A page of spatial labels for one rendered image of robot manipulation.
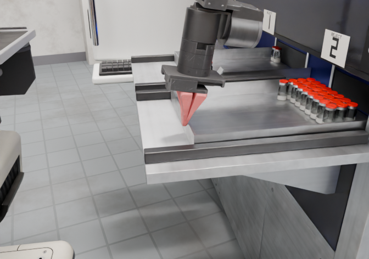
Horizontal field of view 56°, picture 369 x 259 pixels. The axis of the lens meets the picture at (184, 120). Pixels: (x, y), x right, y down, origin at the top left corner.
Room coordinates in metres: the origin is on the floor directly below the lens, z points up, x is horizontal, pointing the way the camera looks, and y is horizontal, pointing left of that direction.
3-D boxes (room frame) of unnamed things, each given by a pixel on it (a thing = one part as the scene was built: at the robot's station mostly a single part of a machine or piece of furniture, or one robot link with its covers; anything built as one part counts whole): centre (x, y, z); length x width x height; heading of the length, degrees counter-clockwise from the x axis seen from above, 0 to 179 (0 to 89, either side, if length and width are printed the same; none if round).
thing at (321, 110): (0.69, -0.27, 0.90); 0.18 x 0.02 x 0.05; 11
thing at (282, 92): (0.77, -0.23, 0.90); 0.02 x 0.02 x 0.05
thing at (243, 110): (0.67, -0.16, 0.90); 0.34 x 0.26 x 0.04; 101
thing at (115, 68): (1.30, 0.12, 0.82); 0.40 x 0.14 x 0.02; 102
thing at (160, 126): (0.84, -0.12, 0.87); 0.70 x 0.48 x 0.02; 10
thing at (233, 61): (1.02, -0.16, 0.90); 0.34 x 0.26 x 0.04; 100
